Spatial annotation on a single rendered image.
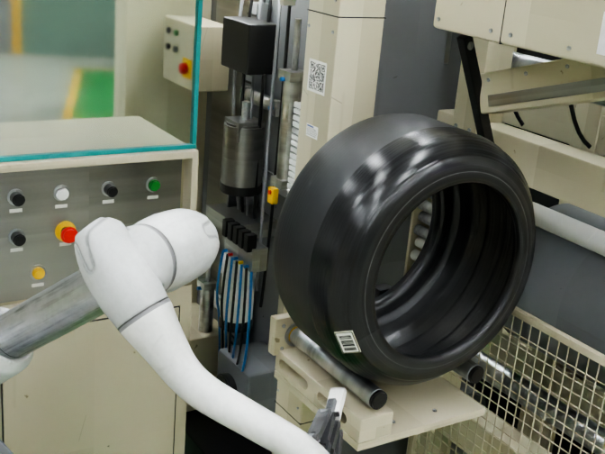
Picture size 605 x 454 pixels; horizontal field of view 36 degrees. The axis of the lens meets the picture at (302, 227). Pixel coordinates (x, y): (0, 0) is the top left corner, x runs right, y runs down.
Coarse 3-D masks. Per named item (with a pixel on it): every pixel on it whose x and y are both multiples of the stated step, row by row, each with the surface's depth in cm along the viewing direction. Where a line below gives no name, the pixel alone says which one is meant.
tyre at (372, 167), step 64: (384, 128) 193; (448, 128) 192; (320, 192) 188; (384, 192) 180; (448, 192) 224; (512, 192) 196; (320, 256) 183; (448, 256) 230; (512, 256) 206; (320, 320) 188; (384, 320) 226; (448, 320) 222
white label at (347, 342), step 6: (336, 336) 187; (342, 336) 187; (348, 336) 186; (354, 336) 186; (342, 342) 188; (348, 342) 187; (354, 342) 187; (342, 348) 189; (348, 348) 188; (354, 348) 188
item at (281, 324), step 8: (272, 320) 221; (280, 320) 220; (288, 320) 221; (272, 328) 221; (280, 328) 221; (288, 328) 222; (272, 336) 222; (280, 336) 221; (288, 336) 222; (272, 344) 222; (280, 344) 222; (288, 344) 223; (272, 352) 222
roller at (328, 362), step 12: (300, 336) 219; (300, 348) 218; (312, 348) 214; (324, 360) 210; (336, 360) 208; (336, 372) 206; (348, 372) 203; (348, 384) 202; (360, 384) 199; (372, 384) 199; (360, 396) 199; (372, 396) 196; (384, 396) 197
